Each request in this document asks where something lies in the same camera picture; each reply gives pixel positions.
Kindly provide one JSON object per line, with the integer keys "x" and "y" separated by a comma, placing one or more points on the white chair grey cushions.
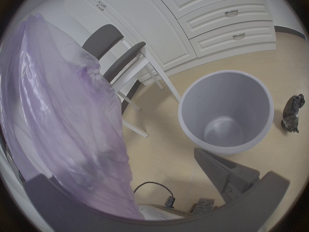
{"x": 103, "y": 37}

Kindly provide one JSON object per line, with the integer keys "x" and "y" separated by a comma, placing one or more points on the purple plastic bag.
{"x": 60, "y": 117}

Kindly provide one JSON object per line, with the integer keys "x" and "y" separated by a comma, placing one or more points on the crumpled black plastic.
{"x": 291, "y": 117}

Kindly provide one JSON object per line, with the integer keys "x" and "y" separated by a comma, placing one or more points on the white wardrobe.
{"x": 157, "y": 20}

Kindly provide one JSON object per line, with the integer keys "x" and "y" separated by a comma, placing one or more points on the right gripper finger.
{"x": 217, "y": 175}

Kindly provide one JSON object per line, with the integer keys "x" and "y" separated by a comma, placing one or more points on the white trash bin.
{"x": 217, "y": 100}

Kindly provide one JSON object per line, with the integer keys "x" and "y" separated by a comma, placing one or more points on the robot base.
{"x": 154, "y": 211}

